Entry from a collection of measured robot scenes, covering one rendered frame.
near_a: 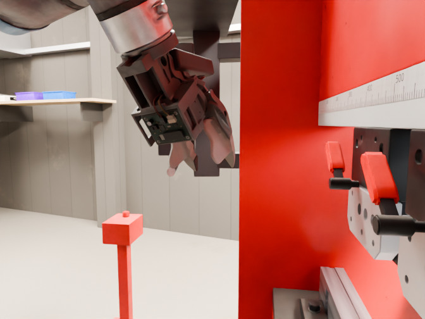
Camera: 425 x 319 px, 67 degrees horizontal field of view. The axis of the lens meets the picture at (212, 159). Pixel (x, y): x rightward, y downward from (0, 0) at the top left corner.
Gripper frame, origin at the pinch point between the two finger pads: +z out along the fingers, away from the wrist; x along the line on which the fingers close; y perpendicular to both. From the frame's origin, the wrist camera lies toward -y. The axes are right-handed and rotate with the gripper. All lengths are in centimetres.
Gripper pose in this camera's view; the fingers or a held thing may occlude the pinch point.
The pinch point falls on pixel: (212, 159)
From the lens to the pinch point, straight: 50.5
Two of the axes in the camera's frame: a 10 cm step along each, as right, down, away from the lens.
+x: 8.9, -1.0, -4.5
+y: -2.9, 6.4, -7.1
